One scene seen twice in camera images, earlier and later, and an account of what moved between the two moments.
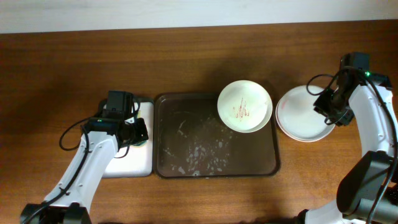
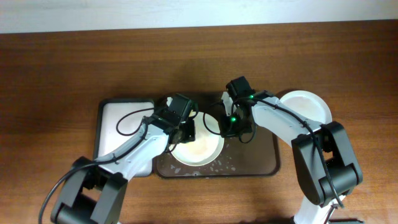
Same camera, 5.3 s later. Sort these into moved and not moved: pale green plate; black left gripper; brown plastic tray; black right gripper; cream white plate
Moved: black left gripper; cream white plate; black right gripper
Not moved: pale green plate; brown plastic tray
